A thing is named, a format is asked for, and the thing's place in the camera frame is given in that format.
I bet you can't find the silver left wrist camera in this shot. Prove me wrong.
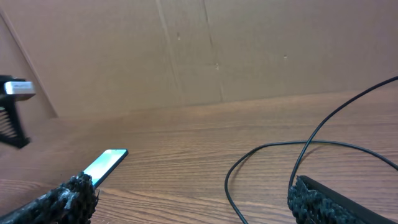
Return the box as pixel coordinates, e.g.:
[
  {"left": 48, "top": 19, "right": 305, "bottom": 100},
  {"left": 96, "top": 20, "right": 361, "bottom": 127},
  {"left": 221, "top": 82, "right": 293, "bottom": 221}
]
[{"left": 4, "top": 81, "right": 36, "bottom": 101}]

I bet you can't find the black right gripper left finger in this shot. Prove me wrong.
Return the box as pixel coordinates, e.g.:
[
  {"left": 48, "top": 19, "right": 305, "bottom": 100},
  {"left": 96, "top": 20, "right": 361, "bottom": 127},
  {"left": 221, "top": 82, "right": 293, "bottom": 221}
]
[{"left": 1, "top": 172, "right": 99, "bottom": 224}]

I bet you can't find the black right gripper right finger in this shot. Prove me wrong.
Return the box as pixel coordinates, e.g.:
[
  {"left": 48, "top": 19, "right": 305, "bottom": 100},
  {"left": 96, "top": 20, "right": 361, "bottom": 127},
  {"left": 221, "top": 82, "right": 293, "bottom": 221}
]
[{"left": 287, "top": 175, "right": 396, "bottom": 224}]

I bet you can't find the Galaxy S24+ smartphone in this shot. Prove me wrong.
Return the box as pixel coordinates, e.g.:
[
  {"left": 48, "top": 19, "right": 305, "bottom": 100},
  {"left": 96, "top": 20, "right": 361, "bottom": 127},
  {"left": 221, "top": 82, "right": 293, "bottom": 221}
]
[{"left": 83, "top": 149, "right": 129, "bottom": 189}]

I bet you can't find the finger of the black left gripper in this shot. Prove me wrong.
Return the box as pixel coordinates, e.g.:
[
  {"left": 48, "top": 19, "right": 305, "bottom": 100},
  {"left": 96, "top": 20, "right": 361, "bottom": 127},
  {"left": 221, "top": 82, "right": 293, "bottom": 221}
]
[{"left": 1, "top": 95, "right": 30, "bottom": 149}]

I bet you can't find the black USB charging cable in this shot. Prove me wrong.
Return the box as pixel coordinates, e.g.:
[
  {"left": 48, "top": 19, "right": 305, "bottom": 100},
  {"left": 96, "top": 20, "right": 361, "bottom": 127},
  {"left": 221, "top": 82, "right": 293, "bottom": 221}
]
[{"left": 224, "top": 76, "right": 398, "bottom": 224}]

